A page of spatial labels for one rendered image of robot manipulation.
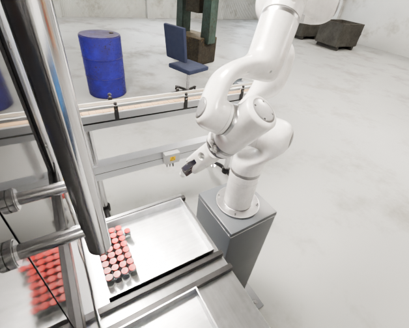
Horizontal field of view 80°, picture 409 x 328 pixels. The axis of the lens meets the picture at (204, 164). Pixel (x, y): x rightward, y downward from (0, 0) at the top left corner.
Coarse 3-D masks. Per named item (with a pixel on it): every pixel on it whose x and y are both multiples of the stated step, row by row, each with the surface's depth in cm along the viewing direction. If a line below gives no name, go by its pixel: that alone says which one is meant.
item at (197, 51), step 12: (180, 0) 507; (192, 0) 487; (204, 0) 472; (216, 0) 474; (180, 12) 520; (204, 12) 483; (216, 12) 489; (180, 24) 533; (204, 24) 494; (216, 24) 504; (192, 36) 510; (204, 36) 507; (192, 48) 519; (204, 48) 522; (192, 60) 532; (204, 60) 540
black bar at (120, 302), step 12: (216, 252) 83; (192, 264) 78; (204, 264) 80; (168, 276) 75; (180, 276) 76; (144, 288) 71; (156, 288) 73; (120, 300) 68; (132, 300) 69; (108, 312) 66
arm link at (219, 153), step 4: (208, 136) 61; (212, 136) 59; (208, 140) 60; (212, 140) 59; (212, 144) 59; (212, 148) 59; (216, 148) 59; (216, 152) 59; (220, 152) 59; (220, 156) 60; (224, 156) 60; (228, 156) 60
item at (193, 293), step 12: (192, 288) 71; (180, 300) 71; (192, 300) 72; (156, 312) 67; (168, 312) 68; (180, 312) 69; (192, 312) 69; (204, 312) 69; (132, 324) 64; (144, 324) 66; (156, 324) 66; (168, 324) 66; (180, 324) 66; (192, 324) 67; (204, 324) 67
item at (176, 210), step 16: (160, 208) 96; (176, 208) 98; (112, 224) 87; (128, 224) 90; (144, 224) 91; (160, 224) 92; (176, 224) 92; (192, 224) 93; (144, 240) 85; (160, 240) 86; (176, 240) 87; (192, 240) 87; (144, 256) 81; (160, 256) 81; (176, 256) 82; (192, 256) 82; (144, 272) 77; (160, 272) 77; (112, 288) 72; (128, 288) 69
